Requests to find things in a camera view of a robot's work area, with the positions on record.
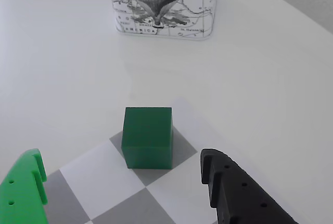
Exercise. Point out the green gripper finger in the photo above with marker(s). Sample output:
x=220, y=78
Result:
x=20, y=198

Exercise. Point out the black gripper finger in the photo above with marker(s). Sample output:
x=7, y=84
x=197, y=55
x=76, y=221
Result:
x=239, y=195

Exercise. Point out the green cube dice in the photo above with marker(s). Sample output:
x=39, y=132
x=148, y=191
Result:
x=147, y=135

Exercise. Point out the adventure funds printed tin box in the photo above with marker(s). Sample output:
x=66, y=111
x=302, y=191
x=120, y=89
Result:
x=166, y=8

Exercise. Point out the grey white checkerboard paper sheet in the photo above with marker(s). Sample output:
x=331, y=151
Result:
x=78, y=166

